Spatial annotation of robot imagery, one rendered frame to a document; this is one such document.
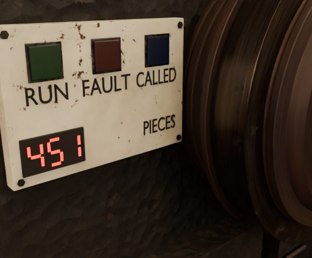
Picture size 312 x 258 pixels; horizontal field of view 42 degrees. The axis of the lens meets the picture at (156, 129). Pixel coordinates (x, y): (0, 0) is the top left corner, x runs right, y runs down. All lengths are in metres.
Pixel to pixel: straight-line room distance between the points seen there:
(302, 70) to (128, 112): 0.22
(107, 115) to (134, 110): 0.04
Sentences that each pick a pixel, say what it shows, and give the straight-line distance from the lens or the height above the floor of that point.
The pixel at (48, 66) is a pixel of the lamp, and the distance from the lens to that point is 0.46.
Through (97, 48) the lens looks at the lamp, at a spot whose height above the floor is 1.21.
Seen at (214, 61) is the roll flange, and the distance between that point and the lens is 0.53.
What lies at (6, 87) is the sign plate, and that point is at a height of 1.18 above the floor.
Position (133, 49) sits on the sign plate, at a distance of 0.53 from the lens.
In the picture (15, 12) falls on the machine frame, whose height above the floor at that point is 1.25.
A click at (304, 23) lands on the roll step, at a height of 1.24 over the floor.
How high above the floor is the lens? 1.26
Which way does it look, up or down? 18 degrees down
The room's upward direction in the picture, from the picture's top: straight up
